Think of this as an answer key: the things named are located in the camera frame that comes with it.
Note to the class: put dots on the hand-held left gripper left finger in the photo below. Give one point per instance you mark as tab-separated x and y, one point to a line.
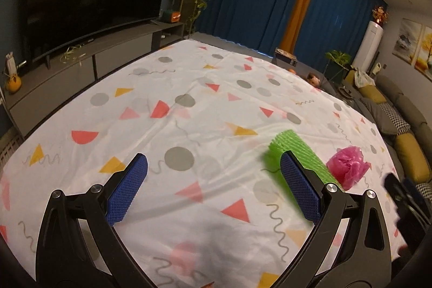
130	190

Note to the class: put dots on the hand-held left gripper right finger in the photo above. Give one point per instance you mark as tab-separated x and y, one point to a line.
300	186

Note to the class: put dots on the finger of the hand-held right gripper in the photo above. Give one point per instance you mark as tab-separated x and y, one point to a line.
398	188

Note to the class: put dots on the green foam net sleeve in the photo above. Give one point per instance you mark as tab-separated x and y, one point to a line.
293	139

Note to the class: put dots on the black white patterned pillow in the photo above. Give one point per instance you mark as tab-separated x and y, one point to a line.
424	189

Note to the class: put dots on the large yellow pillow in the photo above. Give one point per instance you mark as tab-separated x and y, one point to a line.
411	156

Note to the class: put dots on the crumpled pink plastic bag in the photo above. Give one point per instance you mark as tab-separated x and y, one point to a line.
347	166

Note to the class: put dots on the grey patterned pillow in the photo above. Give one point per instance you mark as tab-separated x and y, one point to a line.
396	117

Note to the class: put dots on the grey sofa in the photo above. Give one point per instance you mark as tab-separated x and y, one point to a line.
410	105

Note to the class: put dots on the small yellow pillow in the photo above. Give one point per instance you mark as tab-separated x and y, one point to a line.
371	94

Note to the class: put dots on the brown plush toy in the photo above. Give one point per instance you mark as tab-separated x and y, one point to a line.
314	78

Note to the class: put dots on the white plastic bag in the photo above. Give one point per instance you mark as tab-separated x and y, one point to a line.
364	78

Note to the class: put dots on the yellow black bag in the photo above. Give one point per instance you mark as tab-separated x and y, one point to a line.
350	76

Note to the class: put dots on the printed cardboard box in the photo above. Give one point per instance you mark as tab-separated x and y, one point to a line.
285	57

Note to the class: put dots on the green leafy potted plant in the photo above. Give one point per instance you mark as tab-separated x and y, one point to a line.
337	58

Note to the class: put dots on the large tree and boat painting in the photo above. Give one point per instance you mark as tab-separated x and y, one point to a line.
425	53

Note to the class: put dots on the grey television cabinet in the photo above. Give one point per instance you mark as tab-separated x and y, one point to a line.
118	48

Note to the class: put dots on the white standing air conditioner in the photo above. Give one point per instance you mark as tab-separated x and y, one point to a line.
366	48

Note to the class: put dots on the small landscape painting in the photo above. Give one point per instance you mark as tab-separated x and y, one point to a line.
406	40

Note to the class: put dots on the yellow ribbon scraps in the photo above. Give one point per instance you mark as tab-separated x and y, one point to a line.
71	53

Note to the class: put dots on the orange gourd ornament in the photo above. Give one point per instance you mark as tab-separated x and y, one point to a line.
14	84

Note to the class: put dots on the orange flower decoration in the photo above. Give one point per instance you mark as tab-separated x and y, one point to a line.
379	14

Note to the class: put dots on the small orange green clock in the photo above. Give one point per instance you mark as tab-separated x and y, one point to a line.
170	16

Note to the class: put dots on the orange curtain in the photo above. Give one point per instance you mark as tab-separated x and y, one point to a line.
302	4

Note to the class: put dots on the yellow metal plant stand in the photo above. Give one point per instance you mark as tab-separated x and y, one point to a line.
184	9

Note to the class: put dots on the trailing potted plant white pot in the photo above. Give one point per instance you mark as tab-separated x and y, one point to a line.
199	1

